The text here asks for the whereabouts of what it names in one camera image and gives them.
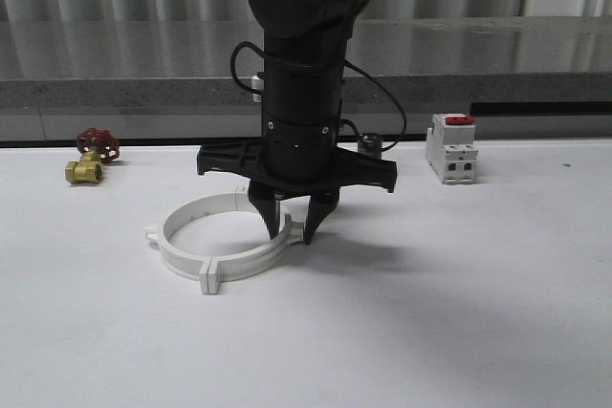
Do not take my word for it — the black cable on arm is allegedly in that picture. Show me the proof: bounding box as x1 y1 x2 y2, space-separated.
229 40 408 151

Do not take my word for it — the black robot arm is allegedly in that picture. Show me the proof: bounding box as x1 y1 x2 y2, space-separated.
197 0 397 242

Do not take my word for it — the white circuit breaker red switch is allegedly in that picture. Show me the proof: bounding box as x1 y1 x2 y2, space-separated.
426 114 478 184

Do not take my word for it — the white half pipe clamp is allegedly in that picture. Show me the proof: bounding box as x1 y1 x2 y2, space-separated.
144 186 248 294
199 206 304 294

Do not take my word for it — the black cylindrical capacitor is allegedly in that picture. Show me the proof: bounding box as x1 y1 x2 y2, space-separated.
358 133 383 160

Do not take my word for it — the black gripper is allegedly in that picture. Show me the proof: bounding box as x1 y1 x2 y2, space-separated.
197 115 397 245

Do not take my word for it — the grey stone countertop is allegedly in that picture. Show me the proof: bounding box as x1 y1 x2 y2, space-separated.
1 17 611 115

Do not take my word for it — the brass valve red handwheel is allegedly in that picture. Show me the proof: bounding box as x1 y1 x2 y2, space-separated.
64 127 120 184

